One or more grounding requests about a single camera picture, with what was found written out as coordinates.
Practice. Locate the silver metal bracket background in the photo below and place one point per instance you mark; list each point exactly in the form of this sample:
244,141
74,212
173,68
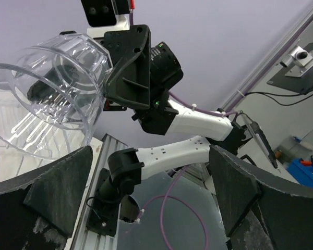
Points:
298,56

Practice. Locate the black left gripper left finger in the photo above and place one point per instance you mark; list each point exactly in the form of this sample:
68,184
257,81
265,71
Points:
38,209

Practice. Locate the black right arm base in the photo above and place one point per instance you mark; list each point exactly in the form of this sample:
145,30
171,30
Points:
107,206

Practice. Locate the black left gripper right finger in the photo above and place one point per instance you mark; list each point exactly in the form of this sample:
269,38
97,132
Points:
260,210

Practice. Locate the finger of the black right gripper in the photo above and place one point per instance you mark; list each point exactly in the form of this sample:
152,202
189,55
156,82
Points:
40,91

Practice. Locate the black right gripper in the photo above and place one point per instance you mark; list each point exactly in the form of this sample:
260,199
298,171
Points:
142,77

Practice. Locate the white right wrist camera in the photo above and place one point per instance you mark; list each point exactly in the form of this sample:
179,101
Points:
108,15

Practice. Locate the clear plastic cup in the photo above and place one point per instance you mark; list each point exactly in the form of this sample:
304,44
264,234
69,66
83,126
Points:
74,65

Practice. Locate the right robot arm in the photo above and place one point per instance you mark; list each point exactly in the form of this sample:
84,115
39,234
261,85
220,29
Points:
129,167

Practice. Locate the white wire dish rack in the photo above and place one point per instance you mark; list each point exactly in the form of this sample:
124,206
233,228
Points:
33,134

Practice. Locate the blue box in background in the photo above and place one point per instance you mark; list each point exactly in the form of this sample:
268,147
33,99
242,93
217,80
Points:
302,171

